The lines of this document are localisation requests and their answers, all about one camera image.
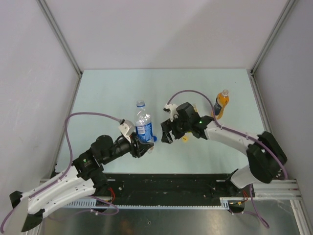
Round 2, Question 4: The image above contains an orange tea bottle blue label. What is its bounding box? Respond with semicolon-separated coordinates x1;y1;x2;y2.
211;89;229;119

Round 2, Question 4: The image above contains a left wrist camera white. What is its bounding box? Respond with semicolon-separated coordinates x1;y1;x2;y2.
118;119;135;143

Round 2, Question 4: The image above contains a yellow juice bottle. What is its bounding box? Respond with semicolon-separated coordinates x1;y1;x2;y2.
192;104;198;113

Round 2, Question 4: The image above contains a right aluminium frame post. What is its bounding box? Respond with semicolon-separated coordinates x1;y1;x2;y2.
250;0;299;74

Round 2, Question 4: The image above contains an aluminium frame post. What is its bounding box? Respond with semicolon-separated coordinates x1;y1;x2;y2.
250;0;299;74
36;0;83;75

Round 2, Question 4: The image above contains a clear water bottle blue label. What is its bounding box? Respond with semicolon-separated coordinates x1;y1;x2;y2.
135;100;154;143

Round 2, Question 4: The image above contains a left aluminium frame post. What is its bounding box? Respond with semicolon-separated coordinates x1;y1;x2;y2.
36;0;83;75

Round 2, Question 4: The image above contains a grey slotted cable duct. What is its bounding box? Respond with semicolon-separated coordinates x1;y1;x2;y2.
63;198;246;210

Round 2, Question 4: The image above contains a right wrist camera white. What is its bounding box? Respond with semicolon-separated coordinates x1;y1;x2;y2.
163;103;179;122

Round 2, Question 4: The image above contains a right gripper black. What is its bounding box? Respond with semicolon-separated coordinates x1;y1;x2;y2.
161;113;191;144

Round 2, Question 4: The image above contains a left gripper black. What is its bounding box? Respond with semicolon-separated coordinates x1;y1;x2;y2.
102;131;154;164

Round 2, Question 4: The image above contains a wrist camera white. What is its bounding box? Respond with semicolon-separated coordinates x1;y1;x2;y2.
118;119;135;143
163;103;179;122

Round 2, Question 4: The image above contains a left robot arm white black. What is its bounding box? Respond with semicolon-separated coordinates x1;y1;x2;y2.
10;132;154;232

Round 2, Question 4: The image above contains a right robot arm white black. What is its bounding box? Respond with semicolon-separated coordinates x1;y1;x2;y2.
161;102;287;196

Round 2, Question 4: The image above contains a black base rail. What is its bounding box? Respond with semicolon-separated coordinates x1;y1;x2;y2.
94;173;253;206

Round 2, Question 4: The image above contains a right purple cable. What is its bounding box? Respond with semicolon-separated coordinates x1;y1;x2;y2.
167;90;289;229

